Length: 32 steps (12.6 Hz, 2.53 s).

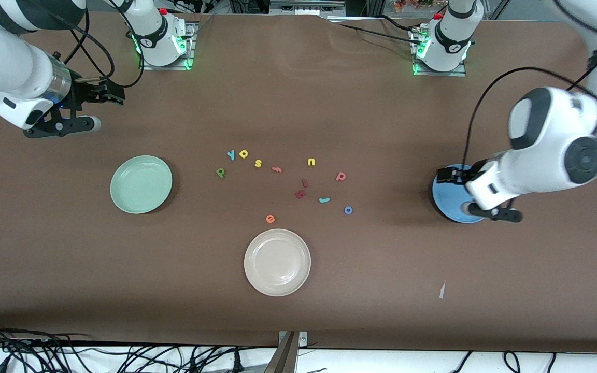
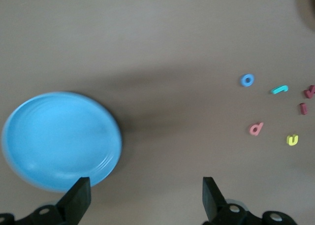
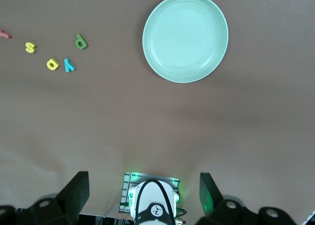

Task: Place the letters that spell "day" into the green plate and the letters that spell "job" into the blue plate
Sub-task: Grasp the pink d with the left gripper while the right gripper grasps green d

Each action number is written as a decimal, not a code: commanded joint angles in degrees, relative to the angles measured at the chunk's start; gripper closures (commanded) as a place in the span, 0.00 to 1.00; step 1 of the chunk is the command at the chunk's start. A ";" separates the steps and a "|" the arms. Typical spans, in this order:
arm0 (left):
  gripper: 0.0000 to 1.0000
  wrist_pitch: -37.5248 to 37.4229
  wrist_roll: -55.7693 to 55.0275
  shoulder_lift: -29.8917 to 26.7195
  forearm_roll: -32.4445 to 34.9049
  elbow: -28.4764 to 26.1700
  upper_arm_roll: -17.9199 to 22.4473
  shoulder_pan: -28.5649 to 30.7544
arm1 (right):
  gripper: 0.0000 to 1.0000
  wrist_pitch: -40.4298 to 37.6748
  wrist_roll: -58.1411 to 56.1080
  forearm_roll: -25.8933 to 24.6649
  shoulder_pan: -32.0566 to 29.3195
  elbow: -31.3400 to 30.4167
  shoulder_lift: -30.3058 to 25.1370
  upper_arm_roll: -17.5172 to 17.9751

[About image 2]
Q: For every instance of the dark red foam letter k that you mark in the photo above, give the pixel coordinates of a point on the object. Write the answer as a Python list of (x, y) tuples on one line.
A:
[(308, 93)]

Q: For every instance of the teal foam letter j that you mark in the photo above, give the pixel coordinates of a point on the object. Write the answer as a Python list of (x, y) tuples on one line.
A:
[(279, 89)]

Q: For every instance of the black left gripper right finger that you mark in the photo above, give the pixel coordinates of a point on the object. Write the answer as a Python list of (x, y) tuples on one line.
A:
[(214, 205)]

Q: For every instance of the dark red foam letter i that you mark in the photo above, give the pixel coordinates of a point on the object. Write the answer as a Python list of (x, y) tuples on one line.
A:
[(303, 108)]

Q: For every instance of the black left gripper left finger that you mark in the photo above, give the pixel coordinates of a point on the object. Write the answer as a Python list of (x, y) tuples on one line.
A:
[(76, 202)]

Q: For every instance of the brown table cover sheet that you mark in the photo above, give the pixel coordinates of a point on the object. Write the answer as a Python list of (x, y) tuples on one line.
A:
[(147, 38)]

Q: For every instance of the yellow foam letter u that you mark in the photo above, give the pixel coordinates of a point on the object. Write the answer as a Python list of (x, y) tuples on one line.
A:
[(292, 143)]

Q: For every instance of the pink foam letter d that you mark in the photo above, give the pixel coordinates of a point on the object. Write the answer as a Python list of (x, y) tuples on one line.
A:
[(261, 125)]

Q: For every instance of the blue foam letter o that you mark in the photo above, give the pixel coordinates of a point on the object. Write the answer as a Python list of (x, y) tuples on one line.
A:
[(242, 81)]

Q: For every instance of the blue round plate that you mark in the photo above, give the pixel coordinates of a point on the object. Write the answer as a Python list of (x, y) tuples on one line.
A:
[(59, 138)]

